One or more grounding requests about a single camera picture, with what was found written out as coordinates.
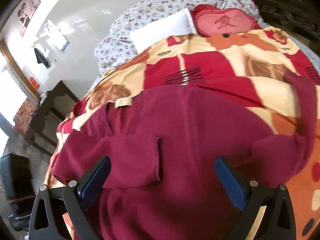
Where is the dark red knit sweater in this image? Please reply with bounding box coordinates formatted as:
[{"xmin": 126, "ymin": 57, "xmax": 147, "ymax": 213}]
[{"xmin": 51, "ymin": 74, "xmax": 317, "ymax": 239}]

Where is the dark storage box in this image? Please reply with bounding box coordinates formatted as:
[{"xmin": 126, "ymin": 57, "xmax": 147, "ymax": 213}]
[{"xmin": 1, "ymin": 153, "xmax": 35, "ymax": 232}]

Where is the red floral panel by window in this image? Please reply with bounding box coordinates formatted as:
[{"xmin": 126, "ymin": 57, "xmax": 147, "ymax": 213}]
[{"xmin": 13, "ymin": 98, "xmax": 37, "ymax": 134}]

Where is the dark wooden console table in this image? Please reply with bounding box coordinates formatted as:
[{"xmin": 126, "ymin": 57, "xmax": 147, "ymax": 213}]
[{"xmin": 24, "ymin": 81, "xmax": 79, "ymax": 156}]

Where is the orange red patterned blanket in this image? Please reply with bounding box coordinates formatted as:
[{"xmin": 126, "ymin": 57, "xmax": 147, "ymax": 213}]
[{"xmin": 46, "ymin": 27, "xmax": 319, "ymax": 239}]

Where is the dark green hanging cloth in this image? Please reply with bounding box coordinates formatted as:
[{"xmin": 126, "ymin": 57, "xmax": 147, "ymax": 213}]
[{"xmin": 34, "ymin": 47, "xmax": 50, "ymax": 69}]

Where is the floral grey quilt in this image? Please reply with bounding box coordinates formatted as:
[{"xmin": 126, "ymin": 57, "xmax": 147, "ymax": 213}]
[{"xmin": 94, "ymin": 0, "xmax": 264, "ymax": 75}]

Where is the dark carved wooden headboard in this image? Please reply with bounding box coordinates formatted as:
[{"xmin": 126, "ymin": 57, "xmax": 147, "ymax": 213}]
[{"xmin": 252, "ymin": 0, "xmax": 319, "ymax": 55}]

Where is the framed couple photo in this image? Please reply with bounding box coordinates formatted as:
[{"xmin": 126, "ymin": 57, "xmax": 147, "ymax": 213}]
[{"xmin": 17, "ymin": 0, "xmax": 41, "ymax": 37}]

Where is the red heart-shaped cushion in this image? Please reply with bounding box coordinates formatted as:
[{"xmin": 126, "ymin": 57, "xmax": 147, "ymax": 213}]
[{"xmin": 190, "ymin": 4, "xmax": 261, "ymax": 37}]

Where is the white pillow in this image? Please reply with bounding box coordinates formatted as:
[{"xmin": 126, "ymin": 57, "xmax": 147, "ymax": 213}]
[{"xmin": 129, "ymin": 8, "xmax": 197, "ymax": 53}]

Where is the red wall sticker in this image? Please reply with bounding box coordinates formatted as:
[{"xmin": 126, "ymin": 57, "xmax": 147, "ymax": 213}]
[{"xmin": 29, "ymin": 76, "xmax": 40, "ymax": 89}]

